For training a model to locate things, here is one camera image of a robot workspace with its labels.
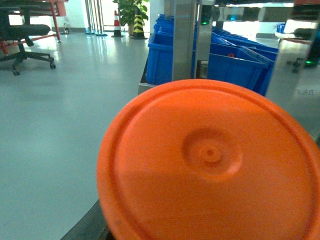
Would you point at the orange cylindrical capacitor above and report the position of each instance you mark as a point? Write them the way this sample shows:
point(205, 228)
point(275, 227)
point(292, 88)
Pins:
point(202, 159)

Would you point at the blue plastic bin front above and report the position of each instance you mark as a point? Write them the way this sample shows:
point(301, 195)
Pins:
point(160, 59)

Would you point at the blue plastic bin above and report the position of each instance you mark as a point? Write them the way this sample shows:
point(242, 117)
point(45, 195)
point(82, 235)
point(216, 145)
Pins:
point(240, 66)
point(160, 59)

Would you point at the yellow black traffic cone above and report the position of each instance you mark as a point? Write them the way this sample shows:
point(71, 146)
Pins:
point(138, 31)

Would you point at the red white traffic cone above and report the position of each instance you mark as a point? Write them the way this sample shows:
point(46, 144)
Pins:
point(117, 33)

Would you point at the blue plastic bin right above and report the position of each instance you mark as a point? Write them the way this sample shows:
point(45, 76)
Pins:
point(240, 66)

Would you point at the green potted plant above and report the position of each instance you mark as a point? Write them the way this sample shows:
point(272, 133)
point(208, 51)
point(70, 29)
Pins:
point(127, 10)

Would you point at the stainless steel shelf rack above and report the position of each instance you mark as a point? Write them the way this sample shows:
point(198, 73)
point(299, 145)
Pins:
point(295, 79)

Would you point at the black office chair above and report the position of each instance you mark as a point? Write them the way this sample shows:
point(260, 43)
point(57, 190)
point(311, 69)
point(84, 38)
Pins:
point(22, 33)

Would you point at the red metal table frame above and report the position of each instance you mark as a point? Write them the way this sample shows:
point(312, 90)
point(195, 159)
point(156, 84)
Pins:
point(51, 8)

